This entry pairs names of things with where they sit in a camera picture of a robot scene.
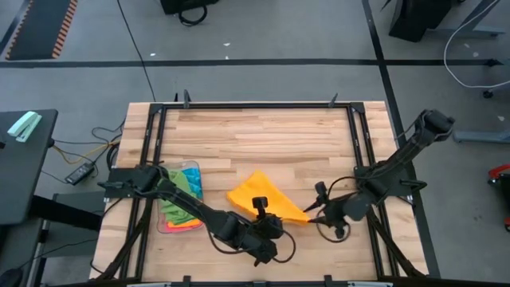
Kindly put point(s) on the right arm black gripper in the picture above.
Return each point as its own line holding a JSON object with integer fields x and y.
{"x": 336, "y": 213}

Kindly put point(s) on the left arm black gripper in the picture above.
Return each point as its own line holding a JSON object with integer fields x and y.
{"x": 271, "y": 226}

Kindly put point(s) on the orange microfiber towel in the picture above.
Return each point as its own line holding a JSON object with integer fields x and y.
{"x": 187, "y": 224}
{"x": 259, "y": 187}

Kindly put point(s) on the blue microfiber towel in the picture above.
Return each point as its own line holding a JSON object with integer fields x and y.
{"x": 195, "y": 179}

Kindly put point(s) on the pink microfiber towel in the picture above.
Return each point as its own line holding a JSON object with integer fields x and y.
{"x": 179, "y": 230}

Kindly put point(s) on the clear plastic bin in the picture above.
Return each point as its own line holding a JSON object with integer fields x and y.
{"x": 159, "y": 227}

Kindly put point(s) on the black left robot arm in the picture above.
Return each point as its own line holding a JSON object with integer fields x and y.
{"x": 191, "y": 203}

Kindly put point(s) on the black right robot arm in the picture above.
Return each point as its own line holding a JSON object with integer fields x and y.
{"x": 398, "y": 159}

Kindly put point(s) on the grey table foot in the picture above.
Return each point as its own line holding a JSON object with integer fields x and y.
{"x": 482, "y": 136}

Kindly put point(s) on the red cart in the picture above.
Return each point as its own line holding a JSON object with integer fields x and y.
{"x": 500, "y": 175}

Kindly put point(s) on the black power adapter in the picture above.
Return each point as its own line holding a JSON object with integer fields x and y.
{"x": 79, "y": 173}

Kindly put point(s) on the black desk foot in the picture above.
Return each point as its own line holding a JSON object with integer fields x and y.
{"x": 67, "y": 211}

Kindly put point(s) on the black table base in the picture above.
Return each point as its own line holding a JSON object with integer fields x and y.
{"x": 418, "y": 16}

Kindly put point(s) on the black equipment base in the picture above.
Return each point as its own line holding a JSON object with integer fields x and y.
{"x": 187, "y": 4}

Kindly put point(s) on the black desk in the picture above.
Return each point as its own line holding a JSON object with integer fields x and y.
{"x": 20, "y": 179}

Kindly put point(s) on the black computer mouse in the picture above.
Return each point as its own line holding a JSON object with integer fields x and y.
{"x": 10, "y": 277}

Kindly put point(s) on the mint green stapler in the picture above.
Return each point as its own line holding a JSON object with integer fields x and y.
{"x": 24, "y": 125}

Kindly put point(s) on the black orange-edged floor mat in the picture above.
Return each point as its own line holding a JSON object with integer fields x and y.
{"x": 40, "y": 28}

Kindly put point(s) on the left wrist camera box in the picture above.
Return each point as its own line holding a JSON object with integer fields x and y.
{"x": 260, "y": 203}

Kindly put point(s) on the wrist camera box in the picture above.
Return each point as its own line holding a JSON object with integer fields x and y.
{"x": 339, "y": 232}
{"x": 260, "y": 203}

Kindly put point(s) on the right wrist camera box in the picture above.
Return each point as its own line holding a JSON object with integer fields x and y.
{"x": 339, "y": 232}

